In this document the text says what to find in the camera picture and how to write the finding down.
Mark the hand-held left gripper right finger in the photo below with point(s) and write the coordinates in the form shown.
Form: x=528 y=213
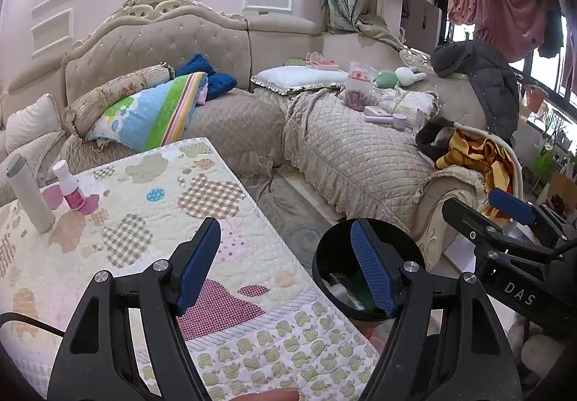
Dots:
x=374 y=270

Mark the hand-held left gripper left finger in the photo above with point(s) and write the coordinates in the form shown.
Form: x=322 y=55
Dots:
x=198 y=270

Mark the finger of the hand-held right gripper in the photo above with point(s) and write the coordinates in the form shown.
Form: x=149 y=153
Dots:
x=478 y=229
x=511 y=204

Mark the black round trash bin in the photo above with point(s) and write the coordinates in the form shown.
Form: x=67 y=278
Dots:
x=333 y=247

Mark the person's left hand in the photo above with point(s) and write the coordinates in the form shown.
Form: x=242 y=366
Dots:
x=270 y=396

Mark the white laundry basket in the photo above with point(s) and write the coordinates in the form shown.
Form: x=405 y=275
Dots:
x=517 y=166

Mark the green potted plants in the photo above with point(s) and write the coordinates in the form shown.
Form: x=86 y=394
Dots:
x=543 y=166

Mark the yellow orange cloth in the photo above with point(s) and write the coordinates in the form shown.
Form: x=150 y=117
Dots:
x=473 y=153

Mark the pale patterned rug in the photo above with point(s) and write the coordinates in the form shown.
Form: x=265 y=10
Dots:
x=288 y=211

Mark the dark cloth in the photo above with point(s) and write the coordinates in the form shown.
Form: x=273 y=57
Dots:
x=428 y=137

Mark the patchwork quilted table cover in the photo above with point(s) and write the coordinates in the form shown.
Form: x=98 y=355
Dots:
x=135 y=184

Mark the terracotta flower pot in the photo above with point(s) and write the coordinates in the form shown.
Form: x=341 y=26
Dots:
x=536 y=101

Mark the beige quilted sofa cover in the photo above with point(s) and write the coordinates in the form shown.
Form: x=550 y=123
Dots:
x=360 y=148
x=239 y=126

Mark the black padded jacket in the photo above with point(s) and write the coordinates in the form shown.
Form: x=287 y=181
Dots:
x=482 y=80

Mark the cream ruffled cushion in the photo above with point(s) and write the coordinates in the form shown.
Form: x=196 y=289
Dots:
x=414 y=103

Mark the lavender handheld device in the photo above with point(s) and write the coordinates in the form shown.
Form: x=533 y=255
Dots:
x=383 y=117

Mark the white bottle with pink label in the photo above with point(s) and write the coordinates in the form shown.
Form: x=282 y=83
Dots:
x=72 y=193

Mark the white bunny plush toy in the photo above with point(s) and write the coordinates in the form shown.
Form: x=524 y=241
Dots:
x=409 y=76

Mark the colourful striped pillow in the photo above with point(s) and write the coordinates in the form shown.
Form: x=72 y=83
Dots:
x=148 y=112

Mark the green plush toy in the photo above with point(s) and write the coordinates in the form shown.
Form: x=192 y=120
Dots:
x=386 y=78

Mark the white thermos bottle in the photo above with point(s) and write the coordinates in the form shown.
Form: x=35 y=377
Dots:
x=31 y=198

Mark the clear plastic bag of items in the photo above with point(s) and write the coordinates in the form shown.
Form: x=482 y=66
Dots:
x=358 y=87

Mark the blue towel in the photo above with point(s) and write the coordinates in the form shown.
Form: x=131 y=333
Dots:
x=216 y=83

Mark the striped floral bolster pillow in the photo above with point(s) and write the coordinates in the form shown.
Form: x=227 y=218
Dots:
x=117 y=94

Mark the white ruffled pillow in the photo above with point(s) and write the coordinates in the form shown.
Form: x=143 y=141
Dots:
x=293 y=77

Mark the white cushion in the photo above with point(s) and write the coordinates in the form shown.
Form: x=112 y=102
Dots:
x=31 y=121

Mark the beige tufted sofa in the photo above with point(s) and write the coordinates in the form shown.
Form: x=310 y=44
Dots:
x=157 y=40

